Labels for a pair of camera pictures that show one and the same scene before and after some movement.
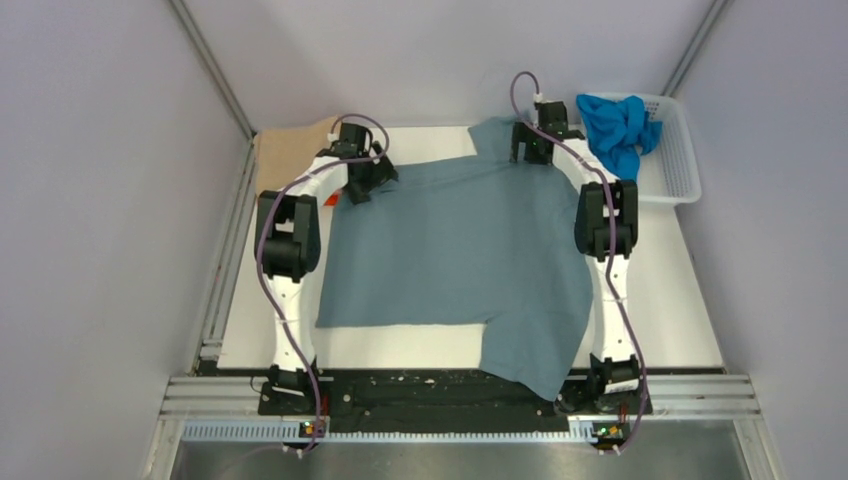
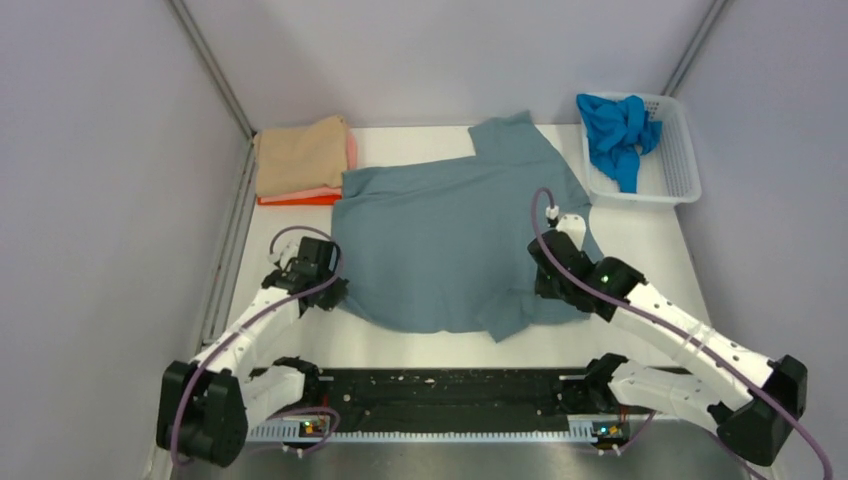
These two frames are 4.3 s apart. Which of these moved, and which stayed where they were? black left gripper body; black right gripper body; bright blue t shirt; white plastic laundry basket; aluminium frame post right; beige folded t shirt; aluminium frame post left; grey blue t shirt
Moved: black right gripper body; grey blue t shirt; black left gripper body
Stayed: bright blue t shirt; white plastic laundry basket; aluminium frame post right; aluminium frame post left; beige folded t shirt
